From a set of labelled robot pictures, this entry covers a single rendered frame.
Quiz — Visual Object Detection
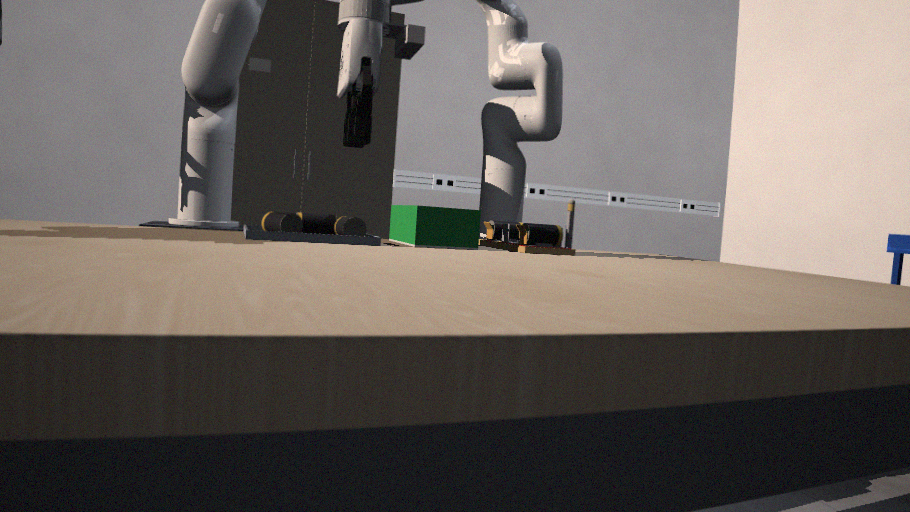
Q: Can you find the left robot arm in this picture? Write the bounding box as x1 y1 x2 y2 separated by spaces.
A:
338 0 563 239

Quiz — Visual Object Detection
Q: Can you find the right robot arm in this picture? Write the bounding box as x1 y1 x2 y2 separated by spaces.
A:
169 0 267 228

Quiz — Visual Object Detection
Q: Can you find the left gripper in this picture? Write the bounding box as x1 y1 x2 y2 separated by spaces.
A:
337 17 390 148

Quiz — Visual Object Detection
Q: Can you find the green box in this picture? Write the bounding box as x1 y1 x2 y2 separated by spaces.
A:
389 205 481 250

